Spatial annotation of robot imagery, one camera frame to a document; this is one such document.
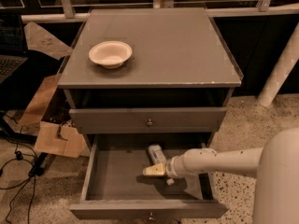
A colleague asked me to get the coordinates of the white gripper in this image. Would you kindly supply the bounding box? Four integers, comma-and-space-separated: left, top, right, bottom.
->
143, 155, 187, 179

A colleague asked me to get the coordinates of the blue labelled plastic bottle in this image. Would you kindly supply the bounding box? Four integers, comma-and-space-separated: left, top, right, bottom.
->
148, 144, 166, 166

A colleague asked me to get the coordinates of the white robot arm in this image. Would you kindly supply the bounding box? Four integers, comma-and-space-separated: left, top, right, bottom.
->
143, 128, 299, 224

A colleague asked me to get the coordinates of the brass upper drawer knob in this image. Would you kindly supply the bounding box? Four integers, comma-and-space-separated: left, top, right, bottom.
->
146, 119, 154, 127

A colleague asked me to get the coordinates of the brass drawer knob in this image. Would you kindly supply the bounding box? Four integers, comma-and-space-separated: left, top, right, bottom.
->
146, 119, 154, 127
148, 212, 155, 221

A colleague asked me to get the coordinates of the open grey middle drawer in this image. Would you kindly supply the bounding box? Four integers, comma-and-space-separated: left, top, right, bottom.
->
70, 133, 227, 219

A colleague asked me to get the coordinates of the brass middle drawer knob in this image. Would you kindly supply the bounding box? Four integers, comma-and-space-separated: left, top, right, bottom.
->
148, 212, 155, 221

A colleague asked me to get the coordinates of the closed grey upper drawer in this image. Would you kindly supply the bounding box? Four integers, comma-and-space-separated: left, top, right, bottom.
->
69, 107, 227, 134

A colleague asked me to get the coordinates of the grey wooden drawer cabinet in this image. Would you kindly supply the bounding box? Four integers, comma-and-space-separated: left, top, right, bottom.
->
56, 7, 244, 224

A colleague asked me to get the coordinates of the brown cardboard box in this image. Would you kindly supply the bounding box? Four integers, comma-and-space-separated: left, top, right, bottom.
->
19, 21, 90, 158

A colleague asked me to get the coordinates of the white paper bowl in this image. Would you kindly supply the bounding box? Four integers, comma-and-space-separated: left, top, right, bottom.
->
89, 41, 133, 69

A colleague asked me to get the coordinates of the white metal railing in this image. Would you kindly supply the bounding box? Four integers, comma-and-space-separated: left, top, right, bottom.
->
20, 0, 299, 24

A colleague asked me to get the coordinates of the black laptop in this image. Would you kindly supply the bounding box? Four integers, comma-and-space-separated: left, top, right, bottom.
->
0, 11, 28, 84

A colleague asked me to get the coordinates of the black floor cable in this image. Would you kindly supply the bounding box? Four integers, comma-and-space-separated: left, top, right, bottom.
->
0, 112, 40, 224

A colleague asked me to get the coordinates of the white diagonal post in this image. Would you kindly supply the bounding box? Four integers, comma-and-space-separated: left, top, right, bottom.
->
257, 22, 299, 106

